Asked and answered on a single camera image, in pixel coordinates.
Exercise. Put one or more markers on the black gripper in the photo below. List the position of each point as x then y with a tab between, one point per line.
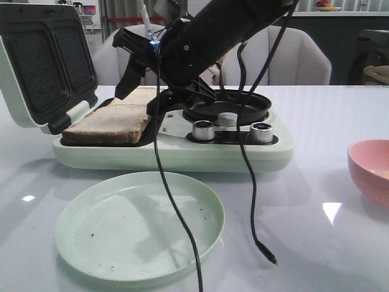
186	50

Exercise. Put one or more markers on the bread slice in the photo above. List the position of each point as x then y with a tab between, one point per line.
115	124
139	97

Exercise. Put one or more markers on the breakfast maker lid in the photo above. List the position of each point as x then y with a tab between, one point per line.
47	74

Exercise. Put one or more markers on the pink bowl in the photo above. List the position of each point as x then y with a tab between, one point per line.
368	167

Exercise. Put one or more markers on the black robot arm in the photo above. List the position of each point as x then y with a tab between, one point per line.
246	18

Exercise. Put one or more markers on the mint green breakfast maker base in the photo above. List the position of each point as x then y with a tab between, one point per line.
178	154

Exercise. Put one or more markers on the left grey upholstered chair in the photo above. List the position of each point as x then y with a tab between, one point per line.
110	62

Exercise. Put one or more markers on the grey upholstered chair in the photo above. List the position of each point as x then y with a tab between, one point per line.
110	62
297	60

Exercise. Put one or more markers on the left silver control knob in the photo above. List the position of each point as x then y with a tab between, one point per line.
203	130

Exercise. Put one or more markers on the silver control knob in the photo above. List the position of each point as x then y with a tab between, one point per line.
203	130
261	132

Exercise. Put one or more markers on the black round frying pan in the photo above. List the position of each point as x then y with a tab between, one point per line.
255	110

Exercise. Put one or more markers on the right silver control knob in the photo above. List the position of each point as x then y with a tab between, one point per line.
261	132

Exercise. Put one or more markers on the right grey upholstered chair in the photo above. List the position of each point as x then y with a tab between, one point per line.
297	60

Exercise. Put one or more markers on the mint green plate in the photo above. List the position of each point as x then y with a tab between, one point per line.
142	228

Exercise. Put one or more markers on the fruit bowl on counter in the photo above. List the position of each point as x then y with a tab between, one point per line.
325	6

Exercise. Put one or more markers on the dark counter cabinet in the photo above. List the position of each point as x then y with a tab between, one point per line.
336	34

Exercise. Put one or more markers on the dark armchair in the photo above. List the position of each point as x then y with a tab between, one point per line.
371	50

